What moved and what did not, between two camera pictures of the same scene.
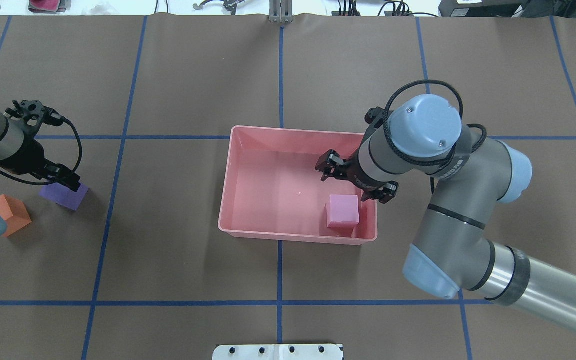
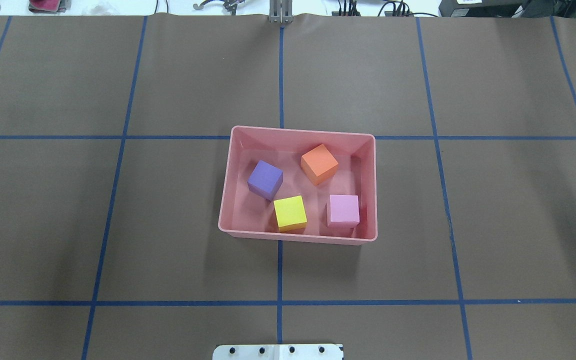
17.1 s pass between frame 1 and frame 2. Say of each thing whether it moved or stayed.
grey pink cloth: stayed
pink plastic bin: stayed
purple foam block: moved
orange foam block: moved
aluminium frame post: stayed
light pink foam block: stayed
